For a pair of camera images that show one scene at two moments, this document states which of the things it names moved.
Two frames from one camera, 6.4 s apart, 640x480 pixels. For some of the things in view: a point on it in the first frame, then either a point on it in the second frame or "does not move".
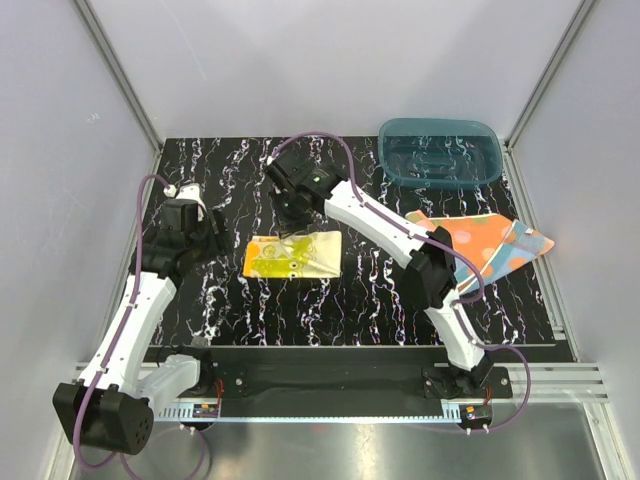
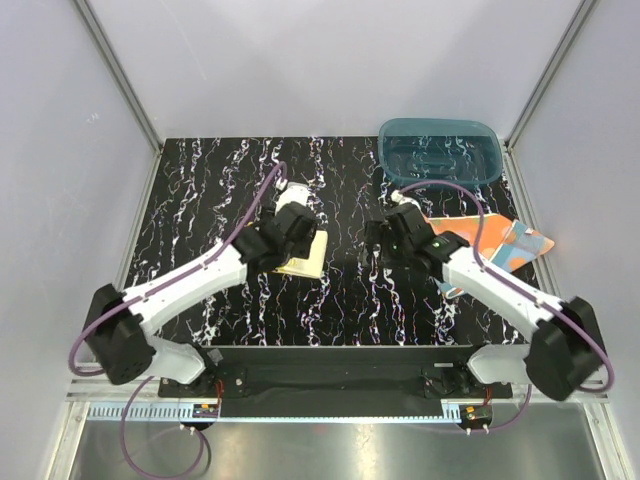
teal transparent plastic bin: [439, 153] does not move
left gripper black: [219, 242] → [300, 248]
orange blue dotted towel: [498, 244] does not move
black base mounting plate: [345, 374] does not move
